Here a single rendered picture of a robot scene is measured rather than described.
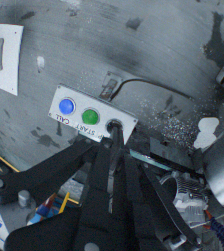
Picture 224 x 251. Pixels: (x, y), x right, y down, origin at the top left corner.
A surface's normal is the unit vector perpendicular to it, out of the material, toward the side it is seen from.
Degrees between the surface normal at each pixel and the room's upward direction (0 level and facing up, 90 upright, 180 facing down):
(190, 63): 0
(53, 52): 0
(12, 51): 4
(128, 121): 23
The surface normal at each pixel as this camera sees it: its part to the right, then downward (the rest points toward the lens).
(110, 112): -0.05, 0.27
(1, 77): -0.15, 0.63
